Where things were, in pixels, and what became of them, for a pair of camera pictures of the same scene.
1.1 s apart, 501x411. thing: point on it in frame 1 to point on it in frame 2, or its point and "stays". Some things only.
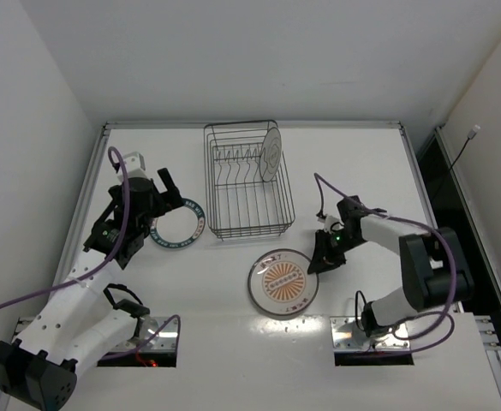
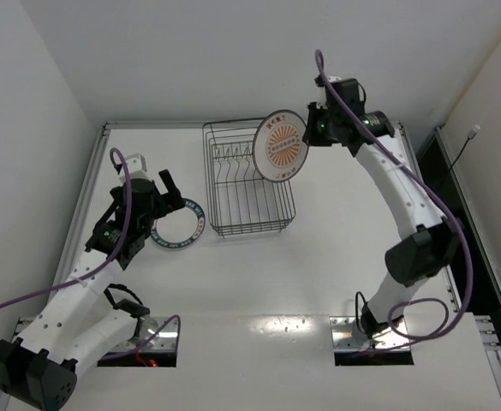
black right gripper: [326, 255] to [313, 124]
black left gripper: [160, 199] stays
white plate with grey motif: [270, 153] to [256, 153]
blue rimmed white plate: [181, 227] stays
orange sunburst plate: [279, 282] to [279, 150]
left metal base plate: [154, 333] stays
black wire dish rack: [239, 203] stays
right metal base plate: [348, 334] stays
